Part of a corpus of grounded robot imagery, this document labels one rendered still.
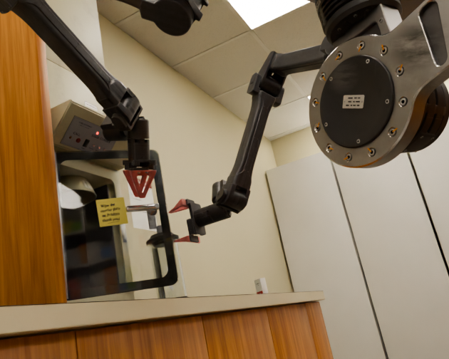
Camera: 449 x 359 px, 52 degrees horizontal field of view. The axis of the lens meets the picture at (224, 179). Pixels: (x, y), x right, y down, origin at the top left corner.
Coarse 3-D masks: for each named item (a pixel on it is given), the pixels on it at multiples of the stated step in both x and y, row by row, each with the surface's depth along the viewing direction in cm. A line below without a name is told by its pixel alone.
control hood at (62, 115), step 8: (64, 104) 126; (72, 104) 125; (80, 104) 128; (56, 112) 126; (64, 112) 125; (72, 112) 127; (80, 112) 129; (88, 112) 131; (96, 112) 133; (56, 120) 126; (64, 120) 126; (88, 120) 132; (96, 120) 135; (56, 128) 125; (64, 128) 127; (56, 136) 126; (56, 144) 127; (120, 144) 147
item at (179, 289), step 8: (176, 248) 148; (176, 256) 147; (184, 280) 147; (160, 288) 143; (168, 288) 142; (176, 288) 143; (184, 288) 145; (160, 296) 143; (168, 296) 141; (176, 296) 142
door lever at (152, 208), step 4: (140, 204) 125; (144, 204) 125; (148, 204) 125; (152, 204) 126; (156, 204) 126; (128, 208) 123; (132, 208) 123; (136, 208) 124; (140, 208) 124; (144, 208) 125; (148, 208) 125; (152, 208) 126; (156, 208) 126; (148, 212) 130; (152, 212) 130; (156, 212) 130
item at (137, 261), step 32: (64, 160) 126; (96, 160) 130; (64, 192) 123; (96, 192) 127; (128, 192) 130; (160, 192) 133; (64, 224) 120; (96, 224) 123; (128, 224) 127; (160, 224) 130; (96, 256) 120; (128, 256) 123; (160, 256) 127; (96, 288) 118; (128, 288) 120
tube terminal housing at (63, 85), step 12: (48, 60) 140; (48, 72) 138; (60, 72) 143; (48, 84) 136; (60, 84) 141; (72, 84) 146; (84, 84) 152; (60, 96) 139; (72, 96) 144; (84, 96) 150; (84, 300) 122; (96, 300) 126; (108, 300) 131; (120, 300) 135
